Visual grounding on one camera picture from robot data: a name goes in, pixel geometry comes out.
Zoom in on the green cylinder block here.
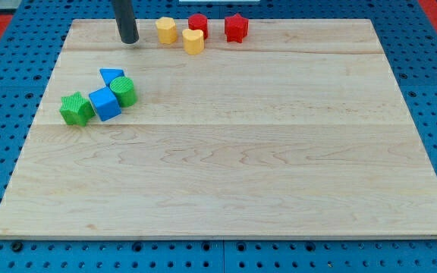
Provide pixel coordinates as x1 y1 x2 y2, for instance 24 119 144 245
109 77 138 108

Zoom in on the red cylinder block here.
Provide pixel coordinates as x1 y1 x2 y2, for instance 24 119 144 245
188 14 208 39

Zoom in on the yellow heart block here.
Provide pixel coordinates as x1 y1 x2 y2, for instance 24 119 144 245
182 29 204 55

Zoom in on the blue triangle block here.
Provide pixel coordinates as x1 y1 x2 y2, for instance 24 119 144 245
99 68 124 86

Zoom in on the green star block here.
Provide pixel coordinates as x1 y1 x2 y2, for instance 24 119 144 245
59 92 96 127

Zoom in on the red star block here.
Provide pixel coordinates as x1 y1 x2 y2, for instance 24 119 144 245
224 13 249 43

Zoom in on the blue cube block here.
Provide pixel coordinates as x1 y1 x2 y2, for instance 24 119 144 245
89 87 121 121

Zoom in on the light wooden board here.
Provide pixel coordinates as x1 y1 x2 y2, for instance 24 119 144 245
0 19 437 240

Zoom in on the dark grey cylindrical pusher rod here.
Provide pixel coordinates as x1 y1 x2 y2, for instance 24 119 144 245
111 0 139 44

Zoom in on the yellow hexagon block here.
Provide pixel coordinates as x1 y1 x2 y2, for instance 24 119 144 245
155 17 178 45

